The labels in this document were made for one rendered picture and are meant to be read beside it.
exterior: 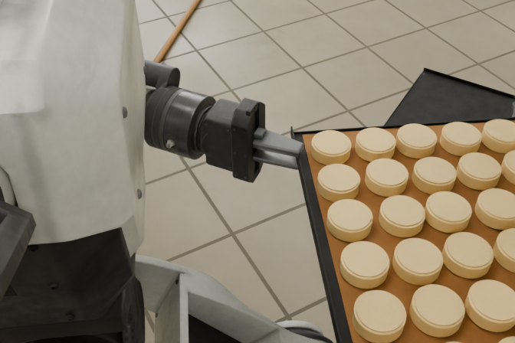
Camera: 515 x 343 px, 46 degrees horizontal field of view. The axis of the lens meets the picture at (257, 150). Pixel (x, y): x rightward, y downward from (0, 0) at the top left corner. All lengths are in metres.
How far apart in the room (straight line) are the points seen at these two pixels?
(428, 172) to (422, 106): 1.42
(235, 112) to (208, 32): 1.79
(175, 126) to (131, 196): 0.35
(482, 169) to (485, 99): 1.49
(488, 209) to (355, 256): 0.17
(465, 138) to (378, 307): 0.29
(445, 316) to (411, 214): 0.13
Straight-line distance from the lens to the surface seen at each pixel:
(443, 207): 0.71
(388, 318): 0.61
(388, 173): 0.74
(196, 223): 1.73
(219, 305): 0.80
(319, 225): 0.70
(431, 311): 0.62
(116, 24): 0.46
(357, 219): 0.68
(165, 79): 0.82
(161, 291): 0.81
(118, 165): 0.42
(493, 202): 0.74
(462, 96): 2.25
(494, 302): 0.65
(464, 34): 2.65
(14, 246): 0.30
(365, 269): 0.64
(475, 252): 0.68
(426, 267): 0.65
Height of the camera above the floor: 1.29
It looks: 42 degrees down
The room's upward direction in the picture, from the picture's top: straight up
